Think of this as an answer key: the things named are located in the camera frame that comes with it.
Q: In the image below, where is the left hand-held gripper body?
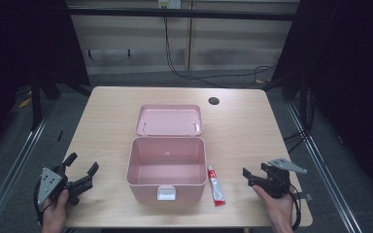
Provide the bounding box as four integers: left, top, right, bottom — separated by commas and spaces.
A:
37, 163, 95, 207

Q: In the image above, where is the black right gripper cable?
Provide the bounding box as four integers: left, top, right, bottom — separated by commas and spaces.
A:
288, 183, 303, 231

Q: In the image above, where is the bundle of black cables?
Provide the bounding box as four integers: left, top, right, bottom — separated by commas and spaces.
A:
283, 128, 310, 154

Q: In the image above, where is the long black floor cable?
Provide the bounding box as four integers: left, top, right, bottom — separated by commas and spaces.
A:
163, 17, 277, 89

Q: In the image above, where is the metal floor rail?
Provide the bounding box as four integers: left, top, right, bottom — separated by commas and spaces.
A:
286, 102, 365, 233
0, 108, 56, 233

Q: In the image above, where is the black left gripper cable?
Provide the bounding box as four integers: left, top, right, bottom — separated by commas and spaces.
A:
33, 179, 47, 226

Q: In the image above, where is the person's left hand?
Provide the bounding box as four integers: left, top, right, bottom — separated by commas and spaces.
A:
41, 188, 70, 233

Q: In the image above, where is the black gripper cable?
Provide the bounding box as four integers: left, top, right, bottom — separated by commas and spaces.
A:
288, 183, 303, 231
33, 179, 47, 226

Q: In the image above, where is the black curtain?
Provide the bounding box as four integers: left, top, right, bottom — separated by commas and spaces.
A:
261, 0, 373, 197
0, 0, 91, 164

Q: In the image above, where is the yellow floor tape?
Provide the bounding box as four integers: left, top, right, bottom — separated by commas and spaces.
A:
17, 96, 33, 109

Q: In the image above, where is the black metal stand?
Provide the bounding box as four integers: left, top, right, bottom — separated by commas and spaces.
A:
29, 72, 44, 132

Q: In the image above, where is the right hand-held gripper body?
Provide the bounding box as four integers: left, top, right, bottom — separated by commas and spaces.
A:
248, 157, 308, 199

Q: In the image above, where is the pink plastic storage box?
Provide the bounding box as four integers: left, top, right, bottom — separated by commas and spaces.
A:
125, 104, 208, 205

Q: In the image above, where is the white wall socket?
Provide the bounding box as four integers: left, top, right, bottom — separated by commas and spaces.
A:
157, 0, 183, 10

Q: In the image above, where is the black horizontal bar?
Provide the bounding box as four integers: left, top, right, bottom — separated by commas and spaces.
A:
67, 7, 298, 22

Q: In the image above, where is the white and red tube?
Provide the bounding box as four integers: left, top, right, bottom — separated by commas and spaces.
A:
206, 165, 226, 208

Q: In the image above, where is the person's right hand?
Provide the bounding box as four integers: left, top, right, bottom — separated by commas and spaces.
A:
252, 184, 295, 233

